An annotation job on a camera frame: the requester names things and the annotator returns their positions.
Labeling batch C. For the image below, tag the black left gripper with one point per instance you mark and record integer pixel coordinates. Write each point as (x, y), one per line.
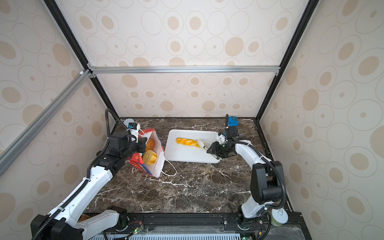
(142, 142)

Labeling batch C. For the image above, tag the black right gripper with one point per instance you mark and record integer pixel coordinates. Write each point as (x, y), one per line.
(216, 150)

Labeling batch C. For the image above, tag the yellow twisted fake bread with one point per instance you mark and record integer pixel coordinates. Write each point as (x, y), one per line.
(187, 142)

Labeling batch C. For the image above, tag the brown round fake bun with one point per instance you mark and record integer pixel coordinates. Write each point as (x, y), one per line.
(150, 145)

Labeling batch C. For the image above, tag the yellow ring fake bread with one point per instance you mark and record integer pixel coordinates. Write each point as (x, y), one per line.
(149, 158)

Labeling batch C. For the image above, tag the red paper gift bag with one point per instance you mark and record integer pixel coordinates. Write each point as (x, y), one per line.
(157, 169)

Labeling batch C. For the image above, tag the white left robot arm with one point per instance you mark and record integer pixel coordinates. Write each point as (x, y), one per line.
(62, 222)

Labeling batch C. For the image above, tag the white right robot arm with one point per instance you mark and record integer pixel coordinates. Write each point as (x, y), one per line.
(268, 188)

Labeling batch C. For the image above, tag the white cutting board tray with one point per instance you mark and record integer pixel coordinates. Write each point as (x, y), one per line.
(178, 152)

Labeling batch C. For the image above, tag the white cup blue lid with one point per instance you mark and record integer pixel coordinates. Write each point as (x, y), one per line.
(233, 121)

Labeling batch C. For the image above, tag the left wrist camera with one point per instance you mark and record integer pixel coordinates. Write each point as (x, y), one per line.
(134, 130)

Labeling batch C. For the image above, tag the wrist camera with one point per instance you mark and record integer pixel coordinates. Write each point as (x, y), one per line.
(134, 130)
(221, 139)

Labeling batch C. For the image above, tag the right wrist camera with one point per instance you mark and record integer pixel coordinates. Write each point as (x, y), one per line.
(221, 139)

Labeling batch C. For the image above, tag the silver aluminium rail back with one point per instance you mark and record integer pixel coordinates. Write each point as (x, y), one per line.
(180, 70)

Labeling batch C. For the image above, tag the silver aluminium rail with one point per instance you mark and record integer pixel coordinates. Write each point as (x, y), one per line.
(180, 70)
(24, 139)

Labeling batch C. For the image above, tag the silver aluminium rail left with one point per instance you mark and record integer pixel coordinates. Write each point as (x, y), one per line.
(24, 139)

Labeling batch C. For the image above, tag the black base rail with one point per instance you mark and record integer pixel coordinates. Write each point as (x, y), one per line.
(205, 226)

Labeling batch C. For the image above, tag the black corner frame post left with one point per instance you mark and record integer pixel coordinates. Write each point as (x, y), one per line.
(63, 25)

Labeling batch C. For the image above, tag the black corner frame post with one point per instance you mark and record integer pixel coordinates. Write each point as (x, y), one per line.
(302, 25)
(63, 25)

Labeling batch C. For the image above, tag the black corner frame post right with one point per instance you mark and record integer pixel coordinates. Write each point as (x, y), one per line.
(302, 25)

